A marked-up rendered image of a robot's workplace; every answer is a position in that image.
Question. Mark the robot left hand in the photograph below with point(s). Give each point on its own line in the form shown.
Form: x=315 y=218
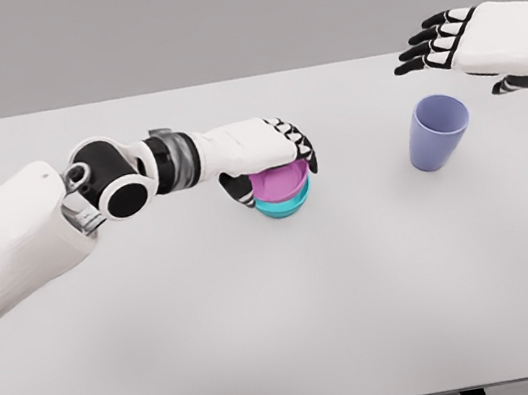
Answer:
x=255 y=145

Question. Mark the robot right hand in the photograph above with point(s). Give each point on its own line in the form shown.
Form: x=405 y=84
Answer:
x=505 y=35

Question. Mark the pink bowl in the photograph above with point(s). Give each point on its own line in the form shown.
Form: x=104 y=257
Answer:
x=278 y=184

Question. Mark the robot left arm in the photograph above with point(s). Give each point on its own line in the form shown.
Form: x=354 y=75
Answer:
x=22 y=238

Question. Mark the teal bowl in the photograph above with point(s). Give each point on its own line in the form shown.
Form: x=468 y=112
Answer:
x=283 y=207

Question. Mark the lavender cup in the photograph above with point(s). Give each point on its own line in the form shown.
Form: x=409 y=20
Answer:
x=433 y=136

